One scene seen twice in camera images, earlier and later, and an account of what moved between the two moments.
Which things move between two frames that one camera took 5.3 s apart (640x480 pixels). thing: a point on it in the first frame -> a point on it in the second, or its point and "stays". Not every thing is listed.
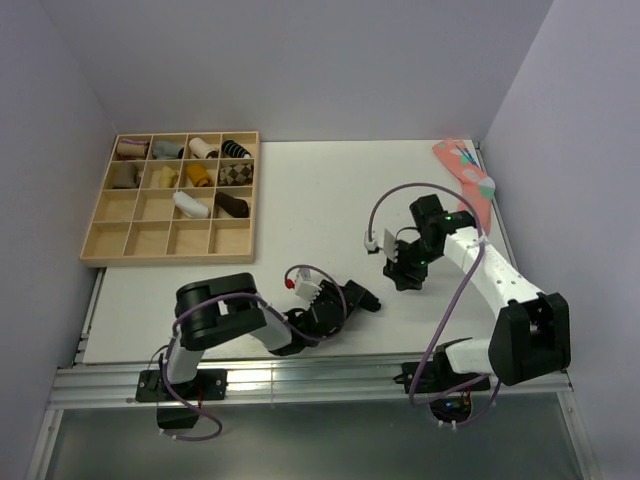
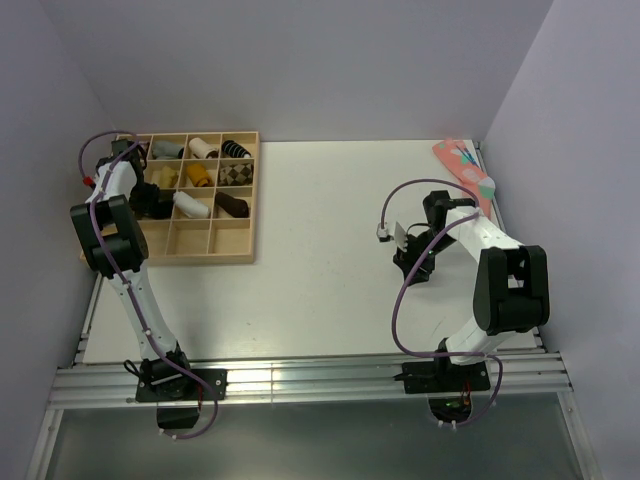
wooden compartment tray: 177,198 stays
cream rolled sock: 165,178 stays
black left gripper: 338,293 -> 153,193
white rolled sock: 190,205 stays
